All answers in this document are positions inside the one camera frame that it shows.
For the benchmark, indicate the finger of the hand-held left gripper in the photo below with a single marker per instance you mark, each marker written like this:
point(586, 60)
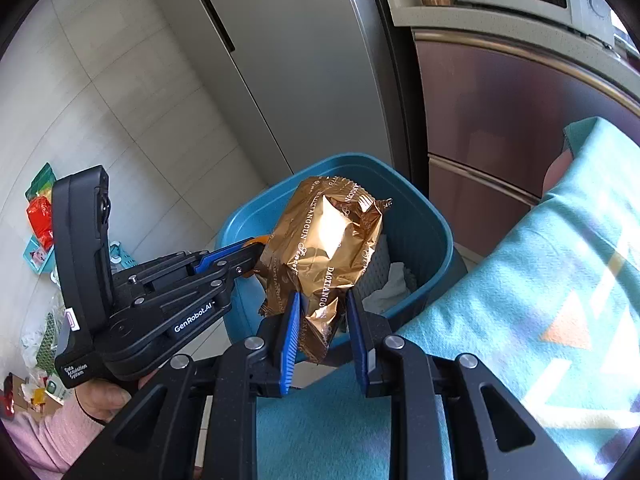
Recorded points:
point(240, 262)
point(220, 256)

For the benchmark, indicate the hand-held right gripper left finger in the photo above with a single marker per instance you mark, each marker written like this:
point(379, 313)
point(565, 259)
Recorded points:
point(292, 340)

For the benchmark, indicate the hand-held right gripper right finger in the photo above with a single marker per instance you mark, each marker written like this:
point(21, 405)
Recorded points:
point(356, 340)

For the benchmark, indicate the gold foil wrapper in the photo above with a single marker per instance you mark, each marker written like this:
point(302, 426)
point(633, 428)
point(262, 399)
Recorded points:
point(325, 240)

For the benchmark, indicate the blue plastic bin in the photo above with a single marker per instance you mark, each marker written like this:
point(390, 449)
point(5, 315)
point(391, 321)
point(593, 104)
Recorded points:
point(425, 240)

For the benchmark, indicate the person's left forearm pink sleeve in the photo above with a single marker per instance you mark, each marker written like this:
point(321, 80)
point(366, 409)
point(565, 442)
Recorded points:
point(45, 440)

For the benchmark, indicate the person's left hand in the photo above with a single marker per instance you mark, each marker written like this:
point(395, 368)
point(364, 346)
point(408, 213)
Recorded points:
point(100, 400)

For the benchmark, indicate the teal and white basket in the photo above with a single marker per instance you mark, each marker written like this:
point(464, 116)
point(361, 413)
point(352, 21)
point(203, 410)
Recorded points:
point(122, 257)

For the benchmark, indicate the teal cartoon packet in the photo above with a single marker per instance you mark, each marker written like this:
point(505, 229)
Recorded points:
point(39, 255)

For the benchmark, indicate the red snack packet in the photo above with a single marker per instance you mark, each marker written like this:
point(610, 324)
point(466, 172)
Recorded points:
point(41, 220)

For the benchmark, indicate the white crumpled tissue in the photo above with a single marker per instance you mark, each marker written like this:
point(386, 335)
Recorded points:
point(392, 282)

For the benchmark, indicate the green mesh packet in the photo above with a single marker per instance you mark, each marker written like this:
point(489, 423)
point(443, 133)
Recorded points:
point(50, 340)

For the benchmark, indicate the clear plastic bag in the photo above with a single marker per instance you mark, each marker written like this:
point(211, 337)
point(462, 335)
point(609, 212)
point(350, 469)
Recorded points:
point(30, 345)

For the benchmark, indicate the green snack packet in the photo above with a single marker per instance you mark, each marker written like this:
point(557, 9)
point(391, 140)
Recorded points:
point(41, 182)

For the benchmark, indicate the green and white small packet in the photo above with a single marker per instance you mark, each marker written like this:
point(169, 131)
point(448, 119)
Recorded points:
point(57, 390)

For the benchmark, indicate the teal patterned blanket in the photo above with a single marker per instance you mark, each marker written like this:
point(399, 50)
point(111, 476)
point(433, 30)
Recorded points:
point(525, 335)

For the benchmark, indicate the grey refrigerator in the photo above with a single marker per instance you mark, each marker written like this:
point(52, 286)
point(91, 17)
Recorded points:
point(300, 70)

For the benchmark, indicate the pink cloth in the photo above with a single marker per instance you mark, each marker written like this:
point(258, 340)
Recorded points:
point(557, 175)

